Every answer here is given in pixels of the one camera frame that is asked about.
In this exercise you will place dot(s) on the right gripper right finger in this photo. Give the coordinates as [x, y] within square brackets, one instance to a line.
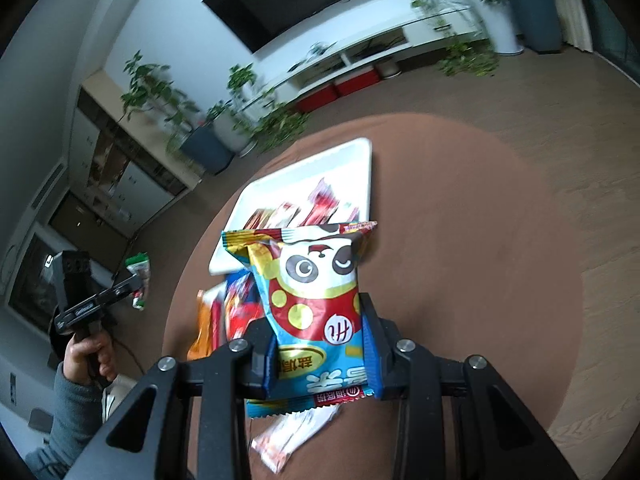
[399, 369]

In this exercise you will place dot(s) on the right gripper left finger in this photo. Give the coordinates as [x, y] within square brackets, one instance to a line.
[241, 370]

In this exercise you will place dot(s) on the orange snack bar packet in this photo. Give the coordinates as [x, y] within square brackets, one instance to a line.
[209, 319]

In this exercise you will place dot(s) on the green white snack packet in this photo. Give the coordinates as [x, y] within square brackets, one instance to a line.
[140, 267]

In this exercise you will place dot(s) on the white red snack bag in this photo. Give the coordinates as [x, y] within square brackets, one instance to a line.
[289, 432]

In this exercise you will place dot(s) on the panda blue snack bag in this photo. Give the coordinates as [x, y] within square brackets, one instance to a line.
[307, 281]

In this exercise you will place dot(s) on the blue red snack packet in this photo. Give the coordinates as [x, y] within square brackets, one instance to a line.
[242, 303]

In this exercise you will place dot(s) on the grey sleeved left forearm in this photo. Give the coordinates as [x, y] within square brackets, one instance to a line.
[76, 419]

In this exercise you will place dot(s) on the person's left hand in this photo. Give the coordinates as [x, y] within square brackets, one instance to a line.
[88, 359]

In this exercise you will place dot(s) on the wooden cabinet with glass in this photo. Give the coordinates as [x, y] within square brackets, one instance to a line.
[119, 165]

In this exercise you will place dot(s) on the white plastic tray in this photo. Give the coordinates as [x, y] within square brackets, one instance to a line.
[346, 168]

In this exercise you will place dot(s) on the plant in blue pot left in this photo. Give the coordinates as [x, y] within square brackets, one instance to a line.
[152, 92]

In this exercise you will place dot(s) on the plant in blue pot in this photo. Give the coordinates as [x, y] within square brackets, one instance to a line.
[539, 23]
[152, 92]

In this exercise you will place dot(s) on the plant in white pot left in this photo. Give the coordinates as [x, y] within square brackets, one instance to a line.
[257, 112]

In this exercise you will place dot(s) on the plant in white pot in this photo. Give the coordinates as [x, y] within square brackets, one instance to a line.
[476, 33]
[257, 112]

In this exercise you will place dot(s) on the red storage box left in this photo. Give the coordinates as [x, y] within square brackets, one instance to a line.
[317, 98]

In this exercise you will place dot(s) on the red storage box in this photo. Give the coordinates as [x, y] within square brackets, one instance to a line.
[317, 98]
[356, 80]

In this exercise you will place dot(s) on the red storage box right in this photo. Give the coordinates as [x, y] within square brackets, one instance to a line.
[356, 80]

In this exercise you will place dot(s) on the white TV console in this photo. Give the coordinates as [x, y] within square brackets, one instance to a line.
[415, 30]

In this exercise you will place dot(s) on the plant in white pot right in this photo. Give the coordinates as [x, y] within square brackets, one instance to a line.
[476, 33]

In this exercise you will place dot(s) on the plant in blue pot right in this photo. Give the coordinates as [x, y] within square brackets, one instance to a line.
[539, 23]

